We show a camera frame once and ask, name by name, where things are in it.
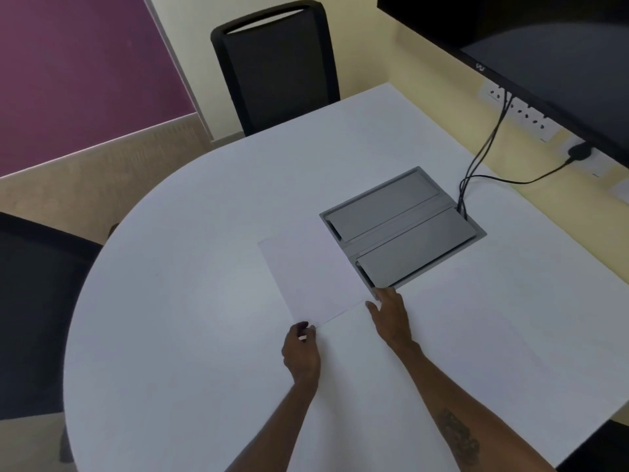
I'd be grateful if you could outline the white wall socket strip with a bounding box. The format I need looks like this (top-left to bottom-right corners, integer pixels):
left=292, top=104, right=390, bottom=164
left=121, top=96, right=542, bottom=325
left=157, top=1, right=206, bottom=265
left=479, top=82, right=562, bottom=143

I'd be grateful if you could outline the white wall socket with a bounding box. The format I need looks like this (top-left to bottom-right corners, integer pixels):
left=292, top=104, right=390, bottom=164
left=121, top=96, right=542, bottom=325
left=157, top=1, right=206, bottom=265
left=560, top=136, right=621, bottom=178

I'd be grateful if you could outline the person's left hand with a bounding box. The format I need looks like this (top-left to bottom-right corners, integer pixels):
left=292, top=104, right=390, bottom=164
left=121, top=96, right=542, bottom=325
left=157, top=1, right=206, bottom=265
left=281, top=322, right=322, bottom=388

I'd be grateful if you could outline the grey table cable box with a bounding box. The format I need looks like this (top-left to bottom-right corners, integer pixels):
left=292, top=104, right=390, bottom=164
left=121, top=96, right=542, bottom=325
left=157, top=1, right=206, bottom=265
left=319, top=166, right=487, bottom=291

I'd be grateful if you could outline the black power plug cable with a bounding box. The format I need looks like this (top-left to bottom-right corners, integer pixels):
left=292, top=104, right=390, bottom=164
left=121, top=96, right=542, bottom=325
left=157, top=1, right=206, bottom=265
left=462, top=158, right=576, bottom=187

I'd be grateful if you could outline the person's left forearm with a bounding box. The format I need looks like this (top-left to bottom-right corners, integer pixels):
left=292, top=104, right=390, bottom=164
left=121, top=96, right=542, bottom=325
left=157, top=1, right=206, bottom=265
left=223, top=377, right=320, bottom=472

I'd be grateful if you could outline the white paper sheet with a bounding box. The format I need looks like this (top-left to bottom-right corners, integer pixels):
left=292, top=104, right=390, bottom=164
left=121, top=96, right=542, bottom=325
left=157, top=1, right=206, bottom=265
left=257, top=218, right=380, bottom=331

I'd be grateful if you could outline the person's right forearm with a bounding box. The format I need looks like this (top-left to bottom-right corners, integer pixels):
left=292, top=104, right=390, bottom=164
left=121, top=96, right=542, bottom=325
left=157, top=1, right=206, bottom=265
left=392, top=341, right=557, bottom=472

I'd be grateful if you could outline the black power plug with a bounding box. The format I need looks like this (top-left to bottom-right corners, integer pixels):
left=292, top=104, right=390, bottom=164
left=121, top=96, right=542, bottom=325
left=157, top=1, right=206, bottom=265
left=567, top=141, right=594, bottom=164

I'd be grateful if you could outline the person's right hand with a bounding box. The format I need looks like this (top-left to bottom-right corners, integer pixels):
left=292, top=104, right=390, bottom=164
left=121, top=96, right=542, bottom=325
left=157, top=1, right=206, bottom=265
left=366, top=287, right=419, bottom=353

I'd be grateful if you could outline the black wall monitor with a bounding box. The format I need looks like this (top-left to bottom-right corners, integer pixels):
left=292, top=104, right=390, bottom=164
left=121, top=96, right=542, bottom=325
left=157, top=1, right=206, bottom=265
left=377, top=0, right=629, bottom=169

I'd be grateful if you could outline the black monitor cable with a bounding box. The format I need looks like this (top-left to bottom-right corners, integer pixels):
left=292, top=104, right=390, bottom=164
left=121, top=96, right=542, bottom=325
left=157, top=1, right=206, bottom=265
left=458, top=91, right=510, bottom=215
left=461, top=94, right=514, bottom=218

